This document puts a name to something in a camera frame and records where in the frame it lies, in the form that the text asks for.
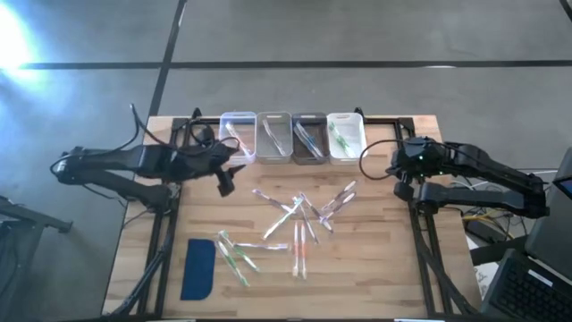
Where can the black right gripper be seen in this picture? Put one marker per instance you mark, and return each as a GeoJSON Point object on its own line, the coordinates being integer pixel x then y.
{"type": "Point", "coordinates": [403, 181]}

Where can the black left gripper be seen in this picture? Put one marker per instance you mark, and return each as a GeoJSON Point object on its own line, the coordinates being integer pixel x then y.
{"type": "Point", "coordinates": [207, 158]}

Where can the orange toothbrush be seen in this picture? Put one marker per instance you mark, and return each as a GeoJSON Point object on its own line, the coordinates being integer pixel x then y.
{"type": "Point", "coordinates": [241, 145]}
{"type": "Point", "coordinates": [303, 252]}
{"type": "Point", "coordinates": [296, 250]}
{"type": "Point", "coordinates": [232, 132]}

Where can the blue toothbrush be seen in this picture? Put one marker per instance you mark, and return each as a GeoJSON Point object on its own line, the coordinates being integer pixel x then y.
{"type": "Point", "coordinates": [315, 147]}
{"type": "Point", "coordinates": [304, 138]}

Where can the green toothbrush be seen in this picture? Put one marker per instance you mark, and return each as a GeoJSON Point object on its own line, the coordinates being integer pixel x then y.
{"type": "Point", "coordinates": [232, 265]}
{"type": "Point", "coordinates": [336, 134]}
{"type": "Point", "coordinates": [241, 252]}
{"type": "Point", "coordinates": [346, 147]}
{"type": "Point", "coordinates": [281, 219]}

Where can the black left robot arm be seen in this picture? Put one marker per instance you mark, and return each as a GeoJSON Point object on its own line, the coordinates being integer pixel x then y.
{"type": "Point", "coordinates": [134, 158]}

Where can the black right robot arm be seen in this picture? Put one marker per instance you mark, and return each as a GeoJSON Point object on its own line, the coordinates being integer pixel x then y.
{"type": "Point", "coordinates": [482, 197]}

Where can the clear plastic bin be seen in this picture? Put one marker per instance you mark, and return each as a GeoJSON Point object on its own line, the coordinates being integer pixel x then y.
{"type": "Point", "coordinates": [223, 134]}

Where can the light grey plastic bin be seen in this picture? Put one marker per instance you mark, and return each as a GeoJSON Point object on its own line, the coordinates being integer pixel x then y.
{"type": "Point", "coordinates": [288, 134]}

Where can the dark smoky plastic bin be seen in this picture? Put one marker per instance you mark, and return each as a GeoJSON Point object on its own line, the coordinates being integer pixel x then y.
{"type": "Point", "coordinates": [298, 157]}

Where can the white plastic bin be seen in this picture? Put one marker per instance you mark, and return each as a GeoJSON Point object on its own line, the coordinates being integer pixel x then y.
{"type": "Point", "coordinates": [359, 134]}

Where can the white paper sheet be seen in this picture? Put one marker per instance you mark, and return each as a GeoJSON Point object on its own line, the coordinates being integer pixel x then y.
{"type": "Point", "coordinates": [485, 277]}

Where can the black open laptop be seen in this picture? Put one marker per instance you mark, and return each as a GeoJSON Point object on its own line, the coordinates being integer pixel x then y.
{"type": "Point", "coordinates": [527, 290]}

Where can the monitor with blue screen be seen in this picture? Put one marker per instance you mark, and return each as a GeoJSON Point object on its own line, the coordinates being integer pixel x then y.
{"type": "Point", "coordinates": [564, 188]}

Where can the black floor stand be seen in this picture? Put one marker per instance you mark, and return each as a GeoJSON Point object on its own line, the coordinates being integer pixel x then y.
{"type": "Point", "coordinates": [27, 214]}

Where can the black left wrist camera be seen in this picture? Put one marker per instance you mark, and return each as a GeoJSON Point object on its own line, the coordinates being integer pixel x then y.
{"type": "Point", "coordinates": [225, 185]}

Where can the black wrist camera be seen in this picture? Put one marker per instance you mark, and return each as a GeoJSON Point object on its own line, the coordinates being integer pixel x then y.
{"type": "Point", "coordinates": [394, 170]}
{"type": "Point", "coordinates": [225, 185]}

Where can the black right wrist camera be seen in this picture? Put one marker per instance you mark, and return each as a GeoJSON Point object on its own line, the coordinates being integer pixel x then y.
{"type": "Point", "coordinates": [394, 170]}

